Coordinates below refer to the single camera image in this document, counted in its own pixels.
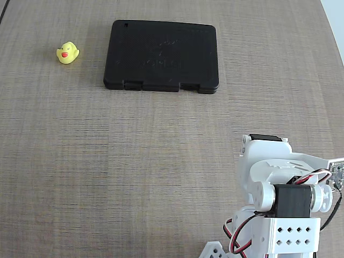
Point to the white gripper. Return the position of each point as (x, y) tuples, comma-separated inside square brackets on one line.
[(264, 140)]

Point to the yellow rubber duck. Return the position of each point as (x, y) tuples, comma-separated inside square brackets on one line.
[(68, 53)]

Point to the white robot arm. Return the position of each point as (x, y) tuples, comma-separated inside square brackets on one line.
[(293, 236)]

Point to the black plastic case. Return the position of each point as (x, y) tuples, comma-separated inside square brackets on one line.
[(161, 53)]

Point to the green camera circuit board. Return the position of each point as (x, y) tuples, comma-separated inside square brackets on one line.
[(337, 173)]

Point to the white perforated plastic bracket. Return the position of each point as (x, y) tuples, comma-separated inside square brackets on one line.
[(213, 250)]

